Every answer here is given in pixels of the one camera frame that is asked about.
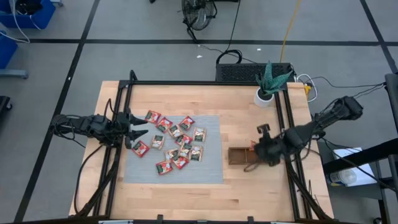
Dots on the black aluminium table frame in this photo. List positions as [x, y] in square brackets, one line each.
[199, 83]

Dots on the yellow power plug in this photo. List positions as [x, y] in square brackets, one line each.
[307, 90]

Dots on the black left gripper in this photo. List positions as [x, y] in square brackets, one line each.
[127, 127]

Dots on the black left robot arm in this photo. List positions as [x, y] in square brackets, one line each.
[90, 124]

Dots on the black perforated computer case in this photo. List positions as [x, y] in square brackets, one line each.
[248, 72]

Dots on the grey cart base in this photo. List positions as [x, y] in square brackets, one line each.
[14, 74]

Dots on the red strawberry tea packet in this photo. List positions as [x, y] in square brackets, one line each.
[180, 161]
[164, 167]
[140, 148]
[152, 116]
[183, 139]
[186, 123]
[164, 124]

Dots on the wooden tea organizer box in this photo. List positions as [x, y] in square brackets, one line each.
[237, 155]

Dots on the white box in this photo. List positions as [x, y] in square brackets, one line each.
[357, 168]

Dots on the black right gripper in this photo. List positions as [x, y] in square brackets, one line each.
[270, 147]

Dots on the large blue bin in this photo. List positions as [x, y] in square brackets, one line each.
[37, 17]

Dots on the grey woven placemat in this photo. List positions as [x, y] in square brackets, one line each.
[205, 168]

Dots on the small blue bin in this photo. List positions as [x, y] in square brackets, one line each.
[6, 49]

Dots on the clear plastic bottle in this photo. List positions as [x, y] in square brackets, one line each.
[342, 177]

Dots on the black equipment stand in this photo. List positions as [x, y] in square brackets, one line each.
[357, 157]

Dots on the black floor fan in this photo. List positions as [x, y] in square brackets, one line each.
[199, 12]

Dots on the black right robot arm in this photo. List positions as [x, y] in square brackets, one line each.
[339, 110]

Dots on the white plant pot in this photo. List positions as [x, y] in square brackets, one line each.
[262, 100]

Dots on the black floor object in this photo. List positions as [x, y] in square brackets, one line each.
[4, 102]

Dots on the green snake plant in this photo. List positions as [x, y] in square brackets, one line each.
[270, 82]

